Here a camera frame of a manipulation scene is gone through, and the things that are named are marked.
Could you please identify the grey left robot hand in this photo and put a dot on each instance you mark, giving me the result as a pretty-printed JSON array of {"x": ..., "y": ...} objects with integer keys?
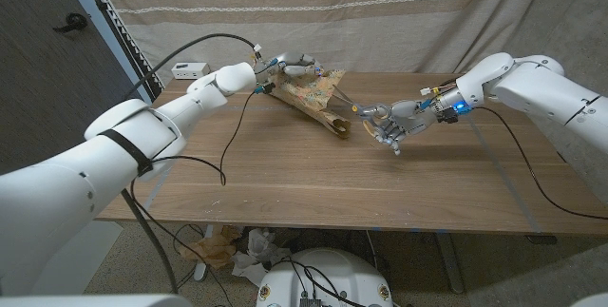
[{"x": 290, "y": 60}]

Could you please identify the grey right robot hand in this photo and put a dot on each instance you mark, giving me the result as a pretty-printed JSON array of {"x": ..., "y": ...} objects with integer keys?
[{"x": 408, "y": 117}]

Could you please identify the floral tan wrapping paper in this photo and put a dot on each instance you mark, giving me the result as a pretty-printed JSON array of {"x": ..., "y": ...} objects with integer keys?
[{"x": 313, "y": 95}]

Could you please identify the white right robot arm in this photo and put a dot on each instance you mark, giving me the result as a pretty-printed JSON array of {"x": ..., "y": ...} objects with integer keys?
[{"x": 537, "y": 88}]

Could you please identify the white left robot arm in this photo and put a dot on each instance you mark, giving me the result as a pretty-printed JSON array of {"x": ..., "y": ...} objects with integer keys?
[{"x": 95, "y": 169}]

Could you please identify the crumpled white paper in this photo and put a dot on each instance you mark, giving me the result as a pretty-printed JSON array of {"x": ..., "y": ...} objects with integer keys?
[{"x": 259, "y": 250}]

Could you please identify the crumpled brown paper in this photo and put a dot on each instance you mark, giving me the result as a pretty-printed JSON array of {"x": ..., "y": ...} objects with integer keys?
[{"x": 214, "y": 250}]

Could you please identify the beige striped cloth backdrop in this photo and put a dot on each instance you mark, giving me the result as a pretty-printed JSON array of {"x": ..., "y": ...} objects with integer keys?
[{"x": 380, "y": 17}]

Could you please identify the white power strip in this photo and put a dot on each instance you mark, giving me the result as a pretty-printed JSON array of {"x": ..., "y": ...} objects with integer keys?
[{"x": 190, "y": 70}]

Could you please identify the grey table leg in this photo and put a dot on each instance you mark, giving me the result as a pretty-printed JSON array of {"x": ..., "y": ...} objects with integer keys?
[{"x": 451, "y": 264}]

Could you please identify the black zigzag edge trim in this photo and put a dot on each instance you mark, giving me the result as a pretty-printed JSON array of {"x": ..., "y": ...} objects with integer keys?
[{"x": 128, "y": 36}]

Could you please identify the white robot torso base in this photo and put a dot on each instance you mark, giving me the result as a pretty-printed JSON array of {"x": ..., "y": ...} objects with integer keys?
[{"x": 351, "y": 274}]

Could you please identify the white table leg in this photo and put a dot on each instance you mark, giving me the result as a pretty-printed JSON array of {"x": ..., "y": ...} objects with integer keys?
[{"x": 204, "y": 269}]

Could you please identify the dark wooden door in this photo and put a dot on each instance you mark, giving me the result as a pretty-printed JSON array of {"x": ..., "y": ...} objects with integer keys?
[{"x": 47, "y": 83}]

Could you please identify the white robot chest edge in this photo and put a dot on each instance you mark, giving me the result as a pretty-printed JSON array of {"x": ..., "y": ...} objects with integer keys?
[{"x": 95, "y": 301}]

